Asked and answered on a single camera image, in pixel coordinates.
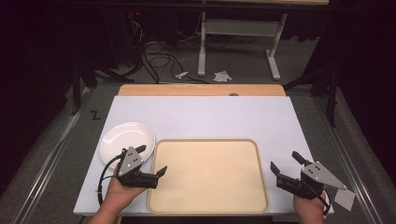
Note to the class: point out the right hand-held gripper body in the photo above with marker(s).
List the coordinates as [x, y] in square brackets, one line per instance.
[314, 175]

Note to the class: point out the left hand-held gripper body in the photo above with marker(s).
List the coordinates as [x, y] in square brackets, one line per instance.
[130, 163]

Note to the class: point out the white round plate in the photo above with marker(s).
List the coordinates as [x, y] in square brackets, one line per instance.
[121, 140]

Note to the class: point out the person's left hand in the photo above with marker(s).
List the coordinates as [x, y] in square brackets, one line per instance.
[120, 193]

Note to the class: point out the person's right hand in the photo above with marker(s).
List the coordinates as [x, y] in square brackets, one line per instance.
[306, 207]

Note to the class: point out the white paper sheet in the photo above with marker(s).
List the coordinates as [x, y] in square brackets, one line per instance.
[345, 199]

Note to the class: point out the beige plastic tray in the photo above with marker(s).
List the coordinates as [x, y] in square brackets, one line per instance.
[208, 177]

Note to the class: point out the black metal stand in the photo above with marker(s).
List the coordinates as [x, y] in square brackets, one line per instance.
[76, 90]
[332, 99]

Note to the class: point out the white table board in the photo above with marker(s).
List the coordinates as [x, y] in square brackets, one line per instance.
[202, 118]

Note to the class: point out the small white scrap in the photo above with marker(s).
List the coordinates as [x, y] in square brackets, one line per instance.
[181, 74]

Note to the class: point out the grey table grommet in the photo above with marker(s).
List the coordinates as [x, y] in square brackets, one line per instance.
[233, 94]

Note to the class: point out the crumpled white paper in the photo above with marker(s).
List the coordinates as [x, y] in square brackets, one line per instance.
[222, 76]

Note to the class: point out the metal floor rail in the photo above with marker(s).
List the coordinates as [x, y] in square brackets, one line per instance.
[354, 174]
[46, 174]

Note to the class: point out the white desk frame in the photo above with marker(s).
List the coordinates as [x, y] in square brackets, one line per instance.
[201, 46]

